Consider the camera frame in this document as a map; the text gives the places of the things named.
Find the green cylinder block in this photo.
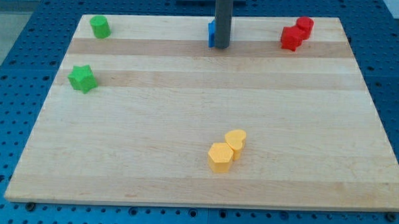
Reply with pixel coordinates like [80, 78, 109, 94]
[90, 15, 111, 39]

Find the green star block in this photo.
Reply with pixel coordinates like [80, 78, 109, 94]
[68, 65, 98, 94]

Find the yellow hexagon block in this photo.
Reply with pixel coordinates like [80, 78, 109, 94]
[207, 142, 234, 173]

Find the wooden board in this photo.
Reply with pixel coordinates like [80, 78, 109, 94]
[5, 15, 399, 212]

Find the red cylinder block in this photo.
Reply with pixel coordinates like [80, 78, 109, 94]
[296, 17, 315, 40]

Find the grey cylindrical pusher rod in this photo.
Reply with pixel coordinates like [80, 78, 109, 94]
[214, 0, 233, 49]

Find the red star block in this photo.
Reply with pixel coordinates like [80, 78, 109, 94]
[281, 26, 305, 51]

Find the yellow heart block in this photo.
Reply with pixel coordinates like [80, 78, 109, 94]
[225, 129, 247, 160]

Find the blue block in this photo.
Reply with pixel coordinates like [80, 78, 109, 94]
[207, 19, 215, 48]

